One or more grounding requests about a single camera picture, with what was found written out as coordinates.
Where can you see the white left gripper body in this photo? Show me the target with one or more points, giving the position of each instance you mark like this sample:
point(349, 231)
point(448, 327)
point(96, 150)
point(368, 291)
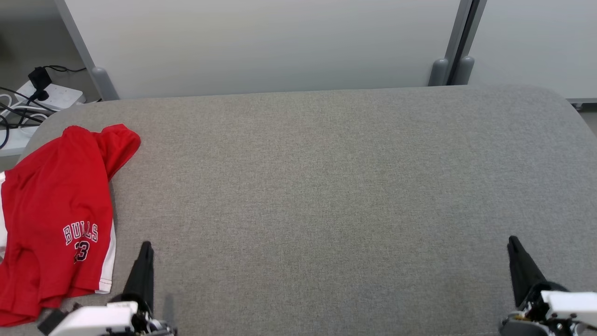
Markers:
point(93, 322)

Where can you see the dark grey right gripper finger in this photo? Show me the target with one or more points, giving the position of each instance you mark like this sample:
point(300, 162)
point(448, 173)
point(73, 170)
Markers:
point(524, 270)

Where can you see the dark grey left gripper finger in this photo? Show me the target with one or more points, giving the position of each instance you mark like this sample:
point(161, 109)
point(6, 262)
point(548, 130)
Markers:
point(141, 275)

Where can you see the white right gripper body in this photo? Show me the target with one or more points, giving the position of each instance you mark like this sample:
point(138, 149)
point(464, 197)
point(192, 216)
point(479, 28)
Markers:
point(569, 308)

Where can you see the red shorts with white stripe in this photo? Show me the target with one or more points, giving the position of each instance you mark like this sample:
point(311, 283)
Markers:
point(56, 210)

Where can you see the grey partition base bar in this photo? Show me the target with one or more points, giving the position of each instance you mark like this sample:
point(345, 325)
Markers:
point(583, 103)

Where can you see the long white power strip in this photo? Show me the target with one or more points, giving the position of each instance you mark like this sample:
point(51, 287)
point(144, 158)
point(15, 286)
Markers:
point(18, 140)

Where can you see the white power strip with adapter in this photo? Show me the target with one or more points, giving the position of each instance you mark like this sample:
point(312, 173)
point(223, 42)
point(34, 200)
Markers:
point(63, 95)

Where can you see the black power adapter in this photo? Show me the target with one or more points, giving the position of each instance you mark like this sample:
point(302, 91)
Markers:
point(39, 78)

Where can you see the wide white partition panel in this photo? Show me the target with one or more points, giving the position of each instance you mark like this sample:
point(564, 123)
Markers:
point(261, 46)

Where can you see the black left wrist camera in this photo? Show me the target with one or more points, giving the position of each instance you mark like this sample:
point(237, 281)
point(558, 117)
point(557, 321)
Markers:
point(51, 322)

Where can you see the grey partition post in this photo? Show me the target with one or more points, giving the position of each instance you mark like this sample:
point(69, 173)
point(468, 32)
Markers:
point(438, 74)
point(464, 72)
point(105, 86)

